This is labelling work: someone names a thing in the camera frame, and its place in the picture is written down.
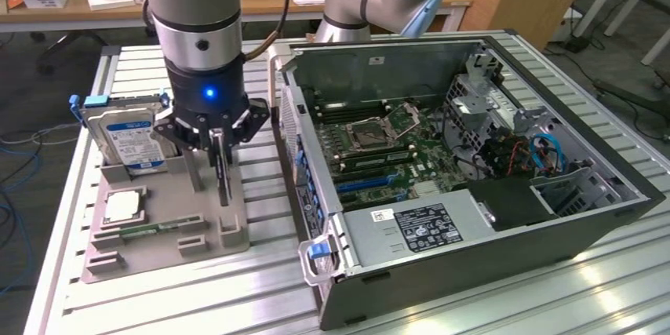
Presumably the blue floor cable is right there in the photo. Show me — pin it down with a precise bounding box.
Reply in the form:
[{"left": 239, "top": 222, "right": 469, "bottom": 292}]
[{"left": 0, "top": 146, "right": 44, "bottom": 295}]

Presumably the blue expansion slot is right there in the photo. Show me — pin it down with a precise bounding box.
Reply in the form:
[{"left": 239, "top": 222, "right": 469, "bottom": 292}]
[
  {"left": 338, "top": 180, "right": 399, "bottom": 198},
  {"left": 332, "top": 172, "right": 395, "bottom": 191}
]

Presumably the grey plastic parts rack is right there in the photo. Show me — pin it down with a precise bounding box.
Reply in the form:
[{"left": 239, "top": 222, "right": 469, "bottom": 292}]
[{"left": 78, "top": 146, "right": 252, "bottom": 285}]

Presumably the silver CPU chip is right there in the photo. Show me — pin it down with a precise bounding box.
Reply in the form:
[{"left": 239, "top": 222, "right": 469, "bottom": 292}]
[{"left": 103, "top": 192, "right": 143, "bottom": 226}]

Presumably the grey floor cable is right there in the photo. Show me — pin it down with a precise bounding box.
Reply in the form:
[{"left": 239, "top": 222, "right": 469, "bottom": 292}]
[{"left": 0, "top": 122, "right": 86, "bottom": 146}]

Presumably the blue data wire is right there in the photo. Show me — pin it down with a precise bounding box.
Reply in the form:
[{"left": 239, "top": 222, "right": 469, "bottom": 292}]
[{"left": 527, "top": 133, "right": 570, "bottom": 174}]

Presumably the silver socket cover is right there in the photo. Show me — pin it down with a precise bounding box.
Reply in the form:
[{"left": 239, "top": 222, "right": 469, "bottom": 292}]
[{"left": 384, "top": 102, "right": 423, "bottom": 140}]

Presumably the silver bay bracket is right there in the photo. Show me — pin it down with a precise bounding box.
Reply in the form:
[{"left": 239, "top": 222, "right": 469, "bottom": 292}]
[{"left": 529, "top": 165, "right": 625, "bottom": 219}]

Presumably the hard disk blue label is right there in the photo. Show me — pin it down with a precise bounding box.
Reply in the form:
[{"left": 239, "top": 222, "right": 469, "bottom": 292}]
[{"left": 86, "top": 101, "right": 179, "bottom": 177}]

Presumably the blue disk caddy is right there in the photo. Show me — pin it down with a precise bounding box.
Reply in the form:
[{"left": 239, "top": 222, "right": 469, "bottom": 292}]
[{"left": 67, "top": 89, "right": 172, "bottom": 144}]

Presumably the silver drive cage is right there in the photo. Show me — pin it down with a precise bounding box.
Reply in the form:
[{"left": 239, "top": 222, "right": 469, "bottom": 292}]
[{"left": 443, "top": 72, "right": 521, "bottom": 144}]

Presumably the red black wire bundle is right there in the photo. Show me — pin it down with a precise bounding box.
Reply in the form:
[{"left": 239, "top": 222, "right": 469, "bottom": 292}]
[{"left": 483, "top": 135, "right": 531, "bottom": 176}]

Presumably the green motherboard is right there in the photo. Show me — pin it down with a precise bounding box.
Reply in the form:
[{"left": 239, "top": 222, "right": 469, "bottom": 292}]
[{"left": 312, "top": 89, "right": 474, "bottom": 213}]

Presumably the black stand base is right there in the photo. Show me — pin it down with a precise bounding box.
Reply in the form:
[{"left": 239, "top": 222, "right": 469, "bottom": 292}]
[{"left": 593, "top": 78, "right": 670, "bottom": 113}]

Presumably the black floor box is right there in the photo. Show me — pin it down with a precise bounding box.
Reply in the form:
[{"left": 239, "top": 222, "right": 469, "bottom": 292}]
[{"left": 561, "top": 35, "right": 591, "bottom": 54}]

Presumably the installed dark RAM stick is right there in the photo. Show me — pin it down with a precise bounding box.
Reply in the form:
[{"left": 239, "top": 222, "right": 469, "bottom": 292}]
[
  {"left": 342, "top": 154, "right": 415, "bottom": 174},
  {"left": 339, "top": 146, "right": 414, "bottom": 166}
]

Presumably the grey power supply handle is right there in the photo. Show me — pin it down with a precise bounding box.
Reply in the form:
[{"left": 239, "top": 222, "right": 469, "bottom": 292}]
[{"left": 296, "top": 234, "right": 347, "bottom": 287}]

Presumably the black office chair base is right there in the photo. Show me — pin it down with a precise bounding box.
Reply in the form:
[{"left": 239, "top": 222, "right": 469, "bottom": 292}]
[{"left": 29, "top": 31, "right": 110, "bottom": 75}]

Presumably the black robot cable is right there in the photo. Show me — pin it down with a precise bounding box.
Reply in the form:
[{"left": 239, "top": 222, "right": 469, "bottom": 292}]
[{"left": 238, "top": 0, "right": 311, "bottom": 62}]

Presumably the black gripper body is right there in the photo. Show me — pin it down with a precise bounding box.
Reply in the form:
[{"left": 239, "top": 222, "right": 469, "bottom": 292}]
[{"left": 164, "top": 54, "right": 254, "bottom": 134}]

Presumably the white floor unit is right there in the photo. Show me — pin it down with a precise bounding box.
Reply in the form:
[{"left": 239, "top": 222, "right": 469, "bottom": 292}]
[{"left": 549, "top": 7, "right": 586, "bottom": 45}]

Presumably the black RAM slot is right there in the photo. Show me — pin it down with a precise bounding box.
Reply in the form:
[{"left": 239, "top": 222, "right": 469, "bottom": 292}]
[
  {"left": 318, "top": 107, "right": 393, "bottom": 121},
  {"left": 315, "top": 100, "right": 391, "bottom": 113},
  {"left": 318, "top": 111, "right": 394, "bottom": 125},
  {"left": 316, "top": 104, "right": 391, "bottom": 117}
]

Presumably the green RAM stick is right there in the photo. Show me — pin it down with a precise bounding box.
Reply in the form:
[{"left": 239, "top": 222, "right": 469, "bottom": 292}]
[{"left": 119, "top": 221, "right": 182, "bottom": 239}]

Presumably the silver chipset heatsink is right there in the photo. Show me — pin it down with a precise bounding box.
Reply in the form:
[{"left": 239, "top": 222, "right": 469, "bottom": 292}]
[{"left": 415, "top": 181, "right": 447, "bottom": 198}]

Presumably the black expansion slot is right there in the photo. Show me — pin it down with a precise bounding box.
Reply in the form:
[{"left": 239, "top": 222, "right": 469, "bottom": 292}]
[{"left": 334, "top": 166, "right": 391, "bottom": 180}]

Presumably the CPU socket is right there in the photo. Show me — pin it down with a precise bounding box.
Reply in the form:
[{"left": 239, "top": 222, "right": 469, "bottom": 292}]
[{"left": 347, "top": 116, "right": 398, "bottom": 152}]

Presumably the open black PC case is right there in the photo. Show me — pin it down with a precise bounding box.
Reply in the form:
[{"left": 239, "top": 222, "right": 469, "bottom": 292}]
[{"left": 266, "top": 35, "right": 667, "bottom": 331}]

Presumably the grey power supply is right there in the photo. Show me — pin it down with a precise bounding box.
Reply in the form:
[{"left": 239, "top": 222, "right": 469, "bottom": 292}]
[{"left": 328, "top": 188, "right": 498, "bottom": 269}]

